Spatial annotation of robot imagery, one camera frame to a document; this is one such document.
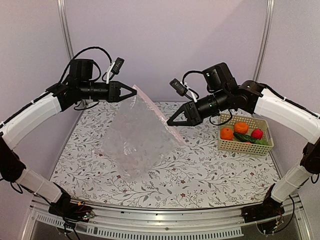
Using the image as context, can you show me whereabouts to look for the orange tangerine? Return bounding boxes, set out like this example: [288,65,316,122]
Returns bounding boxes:
[220,127,234,141]
[233,122,249,135]

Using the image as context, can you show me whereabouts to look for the floral pattern table mat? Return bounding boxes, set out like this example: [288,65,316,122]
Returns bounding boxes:
[50,103,279,209]

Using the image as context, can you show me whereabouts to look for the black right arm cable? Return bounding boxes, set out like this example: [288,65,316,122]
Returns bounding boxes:
[181,69,207,86]

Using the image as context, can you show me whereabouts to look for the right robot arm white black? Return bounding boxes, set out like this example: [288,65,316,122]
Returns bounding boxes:
[166,62,320,218]

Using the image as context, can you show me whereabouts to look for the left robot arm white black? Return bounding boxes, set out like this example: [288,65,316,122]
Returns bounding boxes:
[0,59,137,217]

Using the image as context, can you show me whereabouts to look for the red strawberry toy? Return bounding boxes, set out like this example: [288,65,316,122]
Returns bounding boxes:
[251,128,264,140]

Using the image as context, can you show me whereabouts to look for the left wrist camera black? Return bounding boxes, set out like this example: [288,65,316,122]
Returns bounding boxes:
[102,57,125,84]

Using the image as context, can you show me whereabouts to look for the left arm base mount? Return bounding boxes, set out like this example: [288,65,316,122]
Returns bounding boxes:
[48,184,95,222]

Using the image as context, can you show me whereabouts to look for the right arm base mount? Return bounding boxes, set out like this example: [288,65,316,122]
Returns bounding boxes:
[241,184,285,223]

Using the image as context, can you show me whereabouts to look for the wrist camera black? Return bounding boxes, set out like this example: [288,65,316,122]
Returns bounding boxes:
[169,78,200,103]
[102,57,125,84]

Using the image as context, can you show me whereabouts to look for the clear zip top bag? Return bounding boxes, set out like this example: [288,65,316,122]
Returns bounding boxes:
[100,85,186,181]

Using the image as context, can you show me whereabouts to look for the beige perforated plastic basket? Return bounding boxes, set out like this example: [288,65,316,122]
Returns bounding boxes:
[218,113,274,156]

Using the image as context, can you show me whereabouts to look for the right aluminium frame post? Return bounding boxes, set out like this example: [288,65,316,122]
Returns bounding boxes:
[252,0,275,82]

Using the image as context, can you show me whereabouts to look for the left aluminium frame post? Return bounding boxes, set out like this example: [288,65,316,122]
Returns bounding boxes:
[56,0,74,60]

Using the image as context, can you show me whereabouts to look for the green leafy vegetable toy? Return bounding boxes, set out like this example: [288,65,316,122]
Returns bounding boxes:
[255,139,270,146]

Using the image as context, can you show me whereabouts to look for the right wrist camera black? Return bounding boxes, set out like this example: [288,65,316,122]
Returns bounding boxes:
[169,78,200,103]

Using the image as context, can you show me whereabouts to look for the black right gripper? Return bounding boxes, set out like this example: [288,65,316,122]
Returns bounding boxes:
[167,88,230,127]

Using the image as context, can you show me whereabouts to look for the orange tangerine rear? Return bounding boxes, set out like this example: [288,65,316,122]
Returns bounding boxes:
[233,122,249,135]

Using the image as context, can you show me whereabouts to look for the front aluminium rail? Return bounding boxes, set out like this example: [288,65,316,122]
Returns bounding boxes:
[21,194,313,240]

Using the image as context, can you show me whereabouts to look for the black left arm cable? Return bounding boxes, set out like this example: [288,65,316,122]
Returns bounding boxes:
[59,45,113,83]

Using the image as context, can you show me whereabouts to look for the green cucumber toy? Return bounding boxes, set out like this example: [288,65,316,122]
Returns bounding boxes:
[233,132,259,144]

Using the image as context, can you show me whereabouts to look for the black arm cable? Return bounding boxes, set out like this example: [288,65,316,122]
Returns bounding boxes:
[59,45,113,83]
[181,69,207,86]

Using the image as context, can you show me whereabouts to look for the orange tangerine front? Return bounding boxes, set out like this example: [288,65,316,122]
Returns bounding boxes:
[220,127,234,141]

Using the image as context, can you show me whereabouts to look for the aluminium frame post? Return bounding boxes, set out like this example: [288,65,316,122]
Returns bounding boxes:
[252,0,275,82]
[56,0,74,60]

